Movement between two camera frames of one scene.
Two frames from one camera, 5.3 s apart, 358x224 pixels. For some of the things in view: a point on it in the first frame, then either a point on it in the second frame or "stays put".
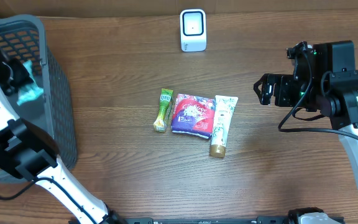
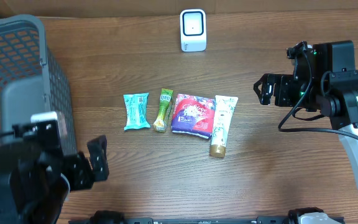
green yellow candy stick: x=166 y=97 stays put
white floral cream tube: x=224 y=107 stays put
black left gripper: x=25 y=77 → x=85 y=177
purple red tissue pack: x=193 y=115 stays put
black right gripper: x=283 y=83 stays put
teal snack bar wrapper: x=31 y=91 → x=137 y=111
